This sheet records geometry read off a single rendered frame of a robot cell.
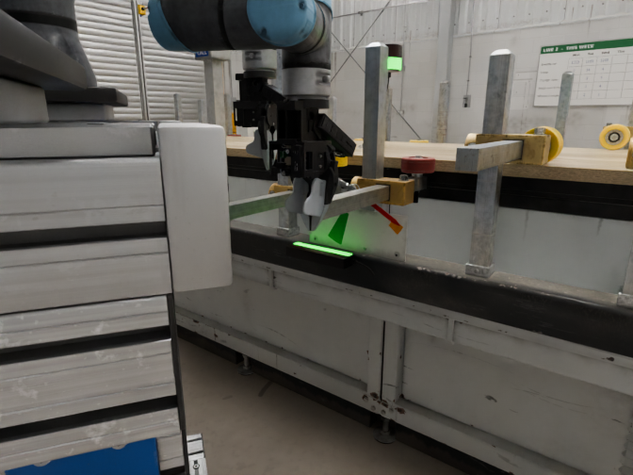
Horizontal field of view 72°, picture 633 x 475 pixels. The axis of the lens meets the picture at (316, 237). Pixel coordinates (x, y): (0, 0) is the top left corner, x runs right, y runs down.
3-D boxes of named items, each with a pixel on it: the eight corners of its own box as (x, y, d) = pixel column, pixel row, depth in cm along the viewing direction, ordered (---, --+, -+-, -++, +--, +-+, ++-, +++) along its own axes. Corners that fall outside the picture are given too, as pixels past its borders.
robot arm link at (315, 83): (302, 73, 72) (343, 71, 67) (302, 103, 73) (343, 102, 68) (271, 69, 66) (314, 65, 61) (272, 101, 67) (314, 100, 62)
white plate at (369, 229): (404, 262, 93) (407, 216, 90) (308, 241, 108) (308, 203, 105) (405, 261, 93) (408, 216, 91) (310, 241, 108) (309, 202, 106)
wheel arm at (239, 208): (224, 225, 89) (222, 204, 88) (213, 222, 91) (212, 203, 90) (341, 196, 123) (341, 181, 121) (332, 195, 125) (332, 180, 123)
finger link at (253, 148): (250, 169, 101) (248, 128, 99) (273, 170, 100) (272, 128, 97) (244, 171, 99) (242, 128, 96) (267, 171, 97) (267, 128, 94)
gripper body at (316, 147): (267, 178, 69) (266, 99, 66) (301, 173, 76) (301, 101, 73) (305, 182, 65) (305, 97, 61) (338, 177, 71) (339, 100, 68)
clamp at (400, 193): (403, 206, 90) (404, 182, 89) (348, 199, 98) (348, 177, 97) (414, 202, 95) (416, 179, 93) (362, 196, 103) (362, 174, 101)
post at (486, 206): (482, 309, 86) (511, 47, 73) (464, 305, 88) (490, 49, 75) (487, 303, 88) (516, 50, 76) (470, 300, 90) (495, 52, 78)
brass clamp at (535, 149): (541, 166, 73) (545, 135, 72) (462, 161, 81) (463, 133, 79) (548, 163, 78) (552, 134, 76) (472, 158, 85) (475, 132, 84)
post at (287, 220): (288, 240, 113) (285, 40, 100) (279, 237, 115) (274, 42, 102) (297, 237, 116) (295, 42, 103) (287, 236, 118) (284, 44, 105)
